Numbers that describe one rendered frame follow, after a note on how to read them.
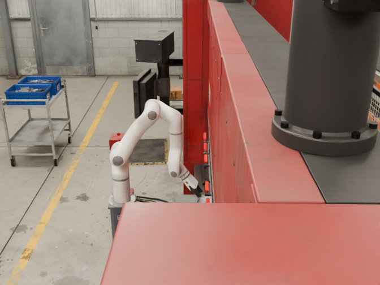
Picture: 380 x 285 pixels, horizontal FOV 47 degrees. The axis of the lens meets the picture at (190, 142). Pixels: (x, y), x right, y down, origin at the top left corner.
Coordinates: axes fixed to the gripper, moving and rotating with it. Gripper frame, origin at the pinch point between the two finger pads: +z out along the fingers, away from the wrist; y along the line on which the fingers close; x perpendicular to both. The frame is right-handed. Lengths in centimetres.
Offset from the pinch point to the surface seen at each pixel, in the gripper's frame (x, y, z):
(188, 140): 17, 82, -18
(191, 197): 8.9, 3.9, 1.3
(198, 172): 22, 67, 7
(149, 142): 168, 309, -2
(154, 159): 151, 256, 13
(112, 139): 107, 136, -54
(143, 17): 174, 679, -172
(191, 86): -17, 82, -54
